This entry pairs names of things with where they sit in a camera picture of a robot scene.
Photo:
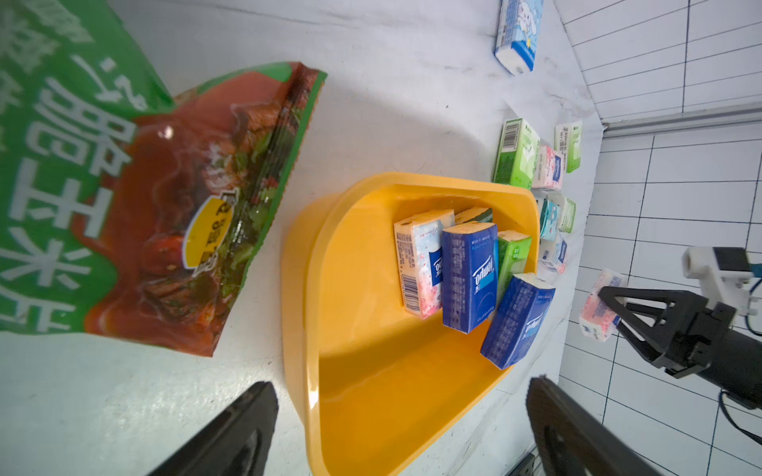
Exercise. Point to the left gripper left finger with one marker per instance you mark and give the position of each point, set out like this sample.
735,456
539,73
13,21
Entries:
236,442

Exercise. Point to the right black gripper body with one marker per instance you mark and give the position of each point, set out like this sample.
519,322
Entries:
734,360

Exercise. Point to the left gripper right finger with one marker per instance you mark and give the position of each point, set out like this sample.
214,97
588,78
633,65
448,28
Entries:
571,441

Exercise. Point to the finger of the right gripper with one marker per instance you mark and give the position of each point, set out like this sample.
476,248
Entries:
663,326

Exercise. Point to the dark blue tissue pack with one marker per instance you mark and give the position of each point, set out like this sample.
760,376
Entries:
469,294
516,324

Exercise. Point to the yellow plastic storage box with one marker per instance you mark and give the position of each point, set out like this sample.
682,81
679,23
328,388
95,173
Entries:
374,385

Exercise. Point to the green tissue pack front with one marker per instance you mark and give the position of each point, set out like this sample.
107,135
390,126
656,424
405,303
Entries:
513,254

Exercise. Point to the green tissue pack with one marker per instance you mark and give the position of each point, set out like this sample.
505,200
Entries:
513,254
568,144
568,212
518,150

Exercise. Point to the dark blue tissue pack front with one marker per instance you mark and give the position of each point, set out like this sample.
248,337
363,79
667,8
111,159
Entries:
469,294

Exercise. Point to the teal tissue pack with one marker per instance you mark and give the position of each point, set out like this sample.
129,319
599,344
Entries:
477,214
549,219

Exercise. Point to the pink white tissue pack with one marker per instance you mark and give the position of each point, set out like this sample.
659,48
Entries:
419,250

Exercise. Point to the green tissue pack right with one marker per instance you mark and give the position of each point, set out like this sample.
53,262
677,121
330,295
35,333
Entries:
568,212

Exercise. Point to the green tissue pack far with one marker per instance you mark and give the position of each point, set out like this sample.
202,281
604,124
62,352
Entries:
568,144

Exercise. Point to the green red chips bag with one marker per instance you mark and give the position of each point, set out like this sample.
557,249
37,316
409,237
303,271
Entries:
126,211

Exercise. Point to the light blue tissue pack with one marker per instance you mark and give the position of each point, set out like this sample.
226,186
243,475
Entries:
517,34

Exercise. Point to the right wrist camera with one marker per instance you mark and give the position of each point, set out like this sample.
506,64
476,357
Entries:
723,274

